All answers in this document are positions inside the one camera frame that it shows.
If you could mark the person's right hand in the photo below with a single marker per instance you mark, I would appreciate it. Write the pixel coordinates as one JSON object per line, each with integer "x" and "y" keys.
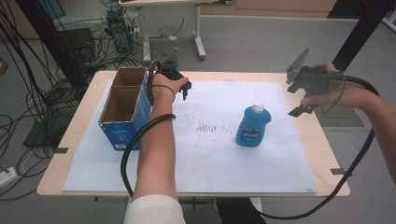
{"x": 348, "y": 93}

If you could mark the white power strip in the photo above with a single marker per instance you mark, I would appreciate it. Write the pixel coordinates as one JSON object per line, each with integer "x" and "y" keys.
{"x": 6, "y": 177}

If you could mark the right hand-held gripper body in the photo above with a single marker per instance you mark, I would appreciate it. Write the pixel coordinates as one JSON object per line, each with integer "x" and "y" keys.
{"x": 314, "y": 79}

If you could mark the black floor mat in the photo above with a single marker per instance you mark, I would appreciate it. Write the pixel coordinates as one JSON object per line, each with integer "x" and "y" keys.
{"x": 40, "y": 137}

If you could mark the computer tower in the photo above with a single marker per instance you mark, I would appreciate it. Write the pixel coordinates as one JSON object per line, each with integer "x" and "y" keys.
{"x": 120, "y": 31}

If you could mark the grey tape piece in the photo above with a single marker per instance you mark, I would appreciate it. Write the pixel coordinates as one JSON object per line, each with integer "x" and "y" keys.
{"x": 339, "y": 171}

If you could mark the white table sheet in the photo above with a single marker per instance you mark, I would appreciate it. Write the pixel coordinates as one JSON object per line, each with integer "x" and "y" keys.
{"x": 211, "y": 161}

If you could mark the blue cardboard box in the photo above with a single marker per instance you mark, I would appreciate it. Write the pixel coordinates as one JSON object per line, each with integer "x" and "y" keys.
{"x": 124, "y": 130}

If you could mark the thick black metal post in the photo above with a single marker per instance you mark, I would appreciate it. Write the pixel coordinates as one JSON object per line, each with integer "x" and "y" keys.
{"x": 358, "y": 34}

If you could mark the person's left hand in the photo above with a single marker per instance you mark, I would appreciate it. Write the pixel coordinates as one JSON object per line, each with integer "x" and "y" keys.
{"x": 163, "y": 85}

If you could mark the black tape piece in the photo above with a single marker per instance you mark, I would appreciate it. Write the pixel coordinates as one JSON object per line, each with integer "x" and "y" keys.
{"x": 60, "y": 150}

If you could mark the white desk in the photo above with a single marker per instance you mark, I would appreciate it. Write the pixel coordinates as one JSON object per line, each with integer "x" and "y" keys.
{"x": 199, "y": 40}

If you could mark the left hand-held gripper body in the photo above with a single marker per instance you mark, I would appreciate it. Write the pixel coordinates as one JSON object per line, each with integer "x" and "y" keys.
{"x": 168, "y": 67}

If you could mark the black equipment box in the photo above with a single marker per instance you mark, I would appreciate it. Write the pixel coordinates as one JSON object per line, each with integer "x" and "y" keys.
{"x": 77, "y": 43}

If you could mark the person's left white sleeve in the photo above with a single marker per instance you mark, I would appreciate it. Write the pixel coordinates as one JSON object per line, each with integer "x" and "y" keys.
{"x": 154, "y": 211}

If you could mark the person's right leg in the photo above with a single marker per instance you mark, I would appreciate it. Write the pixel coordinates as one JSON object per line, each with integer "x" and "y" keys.
{"x": 236, "y": 213}

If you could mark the blue detergent bottle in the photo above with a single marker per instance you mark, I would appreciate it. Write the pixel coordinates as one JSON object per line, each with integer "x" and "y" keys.
{"x": 252, "y": 127}

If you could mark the wooden cabinet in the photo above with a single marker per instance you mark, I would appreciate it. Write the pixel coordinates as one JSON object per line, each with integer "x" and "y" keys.
{"x": 267, "y": 7}

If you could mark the dark stand post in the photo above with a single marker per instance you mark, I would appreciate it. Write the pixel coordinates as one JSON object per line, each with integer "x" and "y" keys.
{"x": 46, "y": 40}

